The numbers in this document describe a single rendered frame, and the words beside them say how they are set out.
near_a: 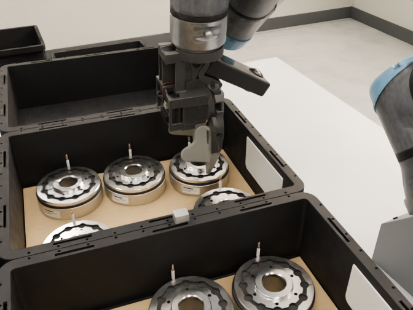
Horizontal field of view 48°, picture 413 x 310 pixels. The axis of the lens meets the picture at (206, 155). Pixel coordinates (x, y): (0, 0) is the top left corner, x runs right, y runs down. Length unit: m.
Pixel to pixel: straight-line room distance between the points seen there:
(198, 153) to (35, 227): 0.28
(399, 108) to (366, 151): 0.42
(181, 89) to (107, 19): 2.97
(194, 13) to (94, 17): 3.00
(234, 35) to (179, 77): 0.13
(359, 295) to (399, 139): 0.31
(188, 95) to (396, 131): 0.35
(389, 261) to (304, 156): 0.37
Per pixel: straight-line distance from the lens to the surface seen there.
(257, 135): 0.76
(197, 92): 0.66
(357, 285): 0.58
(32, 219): 0.79
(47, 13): 3.52
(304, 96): 1.43
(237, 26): 0.71
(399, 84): 0.80
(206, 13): 0.59
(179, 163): 0.81
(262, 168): 0.74
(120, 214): 0.76
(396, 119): 0.81
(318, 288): 0.66
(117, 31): 3.65
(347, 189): 1.06
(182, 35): 0.61
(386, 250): 0.87
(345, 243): 0.58
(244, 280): 0.62
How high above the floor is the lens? 1.32
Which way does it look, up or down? 34 degrees down
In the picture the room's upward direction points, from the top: straight up
